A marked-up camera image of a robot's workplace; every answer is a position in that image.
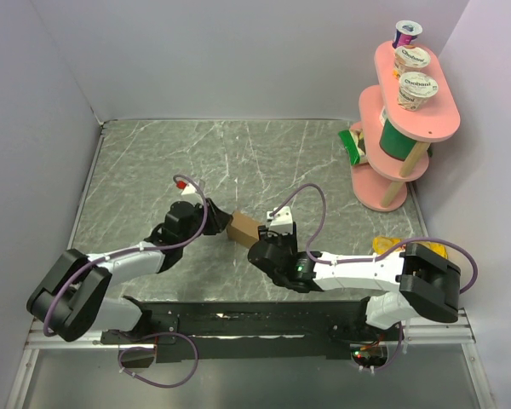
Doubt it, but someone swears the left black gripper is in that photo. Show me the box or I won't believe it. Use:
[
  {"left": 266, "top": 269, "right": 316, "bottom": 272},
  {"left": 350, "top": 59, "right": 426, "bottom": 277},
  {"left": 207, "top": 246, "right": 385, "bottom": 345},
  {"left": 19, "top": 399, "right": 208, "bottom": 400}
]
[{"left": 180, "top": 199, "right": 233, "bottom": 247}]

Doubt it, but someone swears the brown cardboard box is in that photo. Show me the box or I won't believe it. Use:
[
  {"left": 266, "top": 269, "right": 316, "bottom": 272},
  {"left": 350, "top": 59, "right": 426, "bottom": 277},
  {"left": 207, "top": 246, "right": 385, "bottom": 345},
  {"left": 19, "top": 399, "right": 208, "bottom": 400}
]
[{"left": 227, "top": 210, "right": 261, "bottom": 249}]

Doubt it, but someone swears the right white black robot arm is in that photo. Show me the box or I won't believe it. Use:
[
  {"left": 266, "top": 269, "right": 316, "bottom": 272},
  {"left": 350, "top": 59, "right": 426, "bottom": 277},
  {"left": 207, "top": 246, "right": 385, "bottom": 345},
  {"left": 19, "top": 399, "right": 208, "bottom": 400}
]
[{"left": 248, "top": 226, "right": 461, "bottom": 340}]

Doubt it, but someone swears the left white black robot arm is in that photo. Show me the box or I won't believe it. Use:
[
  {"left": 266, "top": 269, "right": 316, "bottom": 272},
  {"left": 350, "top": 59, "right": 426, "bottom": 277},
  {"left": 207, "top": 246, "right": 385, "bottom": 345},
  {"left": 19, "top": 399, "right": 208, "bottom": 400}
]
[{"left": 26, "top": 199, "right": 233, "bottom": 343}]

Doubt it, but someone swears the yellow chip bag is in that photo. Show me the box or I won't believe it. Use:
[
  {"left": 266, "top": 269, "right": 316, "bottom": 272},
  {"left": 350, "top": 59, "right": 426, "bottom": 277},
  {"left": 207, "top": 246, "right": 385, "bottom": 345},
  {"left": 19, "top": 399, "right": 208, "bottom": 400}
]
[{"left": 372, "top": 236, "right": 448, "bottom": 259}]

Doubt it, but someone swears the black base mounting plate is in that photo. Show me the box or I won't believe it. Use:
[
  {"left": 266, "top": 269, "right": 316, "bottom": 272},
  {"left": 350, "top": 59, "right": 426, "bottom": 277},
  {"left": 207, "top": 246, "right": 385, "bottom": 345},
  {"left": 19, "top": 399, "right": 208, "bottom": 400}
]
[{"left": 100, "top": 299, "right": 401, "bottom": 363}]

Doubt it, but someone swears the pink three-tier shelf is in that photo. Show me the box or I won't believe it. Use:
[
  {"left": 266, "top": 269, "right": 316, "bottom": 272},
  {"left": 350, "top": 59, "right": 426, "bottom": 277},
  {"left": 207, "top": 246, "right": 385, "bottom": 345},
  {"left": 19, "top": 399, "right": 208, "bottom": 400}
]
[{"left": 351, "top": 40, "right": 461, "bottom": 212}]

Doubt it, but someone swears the green snack bag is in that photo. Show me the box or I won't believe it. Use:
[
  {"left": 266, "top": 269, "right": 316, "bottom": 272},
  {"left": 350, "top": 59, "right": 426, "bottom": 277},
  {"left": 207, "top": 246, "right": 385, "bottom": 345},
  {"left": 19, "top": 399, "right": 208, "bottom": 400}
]
[{"left": 338, "top": 129, "right": 368, "bottom": 166}]

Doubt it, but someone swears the green cylindrical can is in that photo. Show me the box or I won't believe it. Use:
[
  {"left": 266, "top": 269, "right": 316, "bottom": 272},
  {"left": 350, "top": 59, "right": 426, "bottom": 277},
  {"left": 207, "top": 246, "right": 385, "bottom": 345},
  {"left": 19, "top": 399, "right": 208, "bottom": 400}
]
[{"left": 379, "top": 107, "right": 416, "bottom": 161}]

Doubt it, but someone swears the front Chobani yogurt cup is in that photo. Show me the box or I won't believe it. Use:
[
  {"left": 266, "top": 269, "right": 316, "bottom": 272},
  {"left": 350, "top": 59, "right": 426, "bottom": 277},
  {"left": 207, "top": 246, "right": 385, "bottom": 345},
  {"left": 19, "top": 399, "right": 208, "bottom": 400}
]
[{"left": 397, "top": 72, "right": 439, "bottom": 111}]

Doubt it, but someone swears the chobani yogurt cup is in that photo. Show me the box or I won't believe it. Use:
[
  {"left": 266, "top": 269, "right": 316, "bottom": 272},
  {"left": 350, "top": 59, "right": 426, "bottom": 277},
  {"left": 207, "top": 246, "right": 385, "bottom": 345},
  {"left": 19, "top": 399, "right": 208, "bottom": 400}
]
[
  {"left": 397, "top": 72, "right": 439, "bottom": 111},
  {"left": 393, "top": 45, "right": 431, "bottom": 79}
]

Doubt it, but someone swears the middle Chobani yogurt cup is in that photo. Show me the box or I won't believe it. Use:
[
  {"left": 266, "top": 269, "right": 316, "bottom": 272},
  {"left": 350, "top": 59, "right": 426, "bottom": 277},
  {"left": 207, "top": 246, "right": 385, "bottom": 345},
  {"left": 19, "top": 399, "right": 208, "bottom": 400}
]
[{"left": 393, "top": 45, "right": 431, "bottom": 79}]

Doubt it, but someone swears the purple lid yogurt cup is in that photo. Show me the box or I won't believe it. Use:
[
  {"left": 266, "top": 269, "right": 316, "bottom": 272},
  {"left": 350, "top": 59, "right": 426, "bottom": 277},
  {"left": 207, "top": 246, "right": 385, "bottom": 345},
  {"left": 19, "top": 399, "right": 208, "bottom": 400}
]
[{"left": 392, "top": 20, "right": 423, "bottom": 49}]

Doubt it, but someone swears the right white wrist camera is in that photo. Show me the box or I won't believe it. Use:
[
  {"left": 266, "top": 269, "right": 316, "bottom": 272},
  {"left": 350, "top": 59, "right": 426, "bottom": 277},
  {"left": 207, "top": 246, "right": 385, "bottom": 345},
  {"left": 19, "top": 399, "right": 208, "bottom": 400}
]
[{"left": 265, "top": 205, "right": 294, "bottom": 235}]

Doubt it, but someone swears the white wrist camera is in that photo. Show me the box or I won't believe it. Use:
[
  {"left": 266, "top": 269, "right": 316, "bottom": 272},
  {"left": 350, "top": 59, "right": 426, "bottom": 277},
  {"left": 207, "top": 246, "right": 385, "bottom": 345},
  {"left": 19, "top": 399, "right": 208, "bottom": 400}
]
[
  {"left": 175, "top": 179, "right": 199, "bottom": 198},
  {"left": 265, "top": 205, "right": 294, "bottom": 235}
]

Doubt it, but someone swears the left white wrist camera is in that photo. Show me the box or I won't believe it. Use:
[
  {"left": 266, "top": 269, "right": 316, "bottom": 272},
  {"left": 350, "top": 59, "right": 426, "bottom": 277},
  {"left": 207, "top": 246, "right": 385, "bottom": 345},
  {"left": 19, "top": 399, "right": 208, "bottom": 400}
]
[{"left": 175, "top": 179, "right": 199, "bottom": 198}]

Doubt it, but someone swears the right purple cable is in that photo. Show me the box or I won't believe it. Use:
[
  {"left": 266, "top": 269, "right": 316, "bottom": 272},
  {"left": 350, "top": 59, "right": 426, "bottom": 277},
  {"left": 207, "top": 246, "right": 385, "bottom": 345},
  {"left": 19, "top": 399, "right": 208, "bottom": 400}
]
[{"left": 270, "top": 183, "right": 479, "bottom": 375}]

